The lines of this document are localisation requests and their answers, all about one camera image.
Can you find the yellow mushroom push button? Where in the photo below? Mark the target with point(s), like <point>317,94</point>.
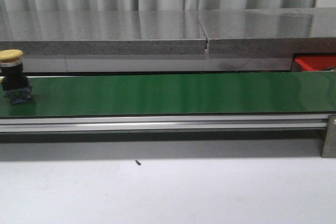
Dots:
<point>15,84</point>

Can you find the green conveyor belt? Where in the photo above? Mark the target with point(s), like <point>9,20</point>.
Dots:
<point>211,93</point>

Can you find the red plastic tray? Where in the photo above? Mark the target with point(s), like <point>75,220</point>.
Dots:
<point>316,63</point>

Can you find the grey stone slab right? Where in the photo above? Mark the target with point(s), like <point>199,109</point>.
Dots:
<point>283,32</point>

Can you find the grey stone slab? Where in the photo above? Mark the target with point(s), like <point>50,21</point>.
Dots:
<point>103,32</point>
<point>283,32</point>

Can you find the grey stone slab left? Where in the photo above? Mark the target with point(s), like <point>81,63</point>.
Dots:
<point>103,32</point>

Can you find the aluminium conveyor frame rail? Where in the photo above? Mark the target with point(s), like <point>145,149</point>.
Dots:
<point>181,122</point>

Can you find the steel conveyor support bracket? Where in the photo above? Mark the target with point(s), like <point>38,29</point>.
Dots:
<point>329,148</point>

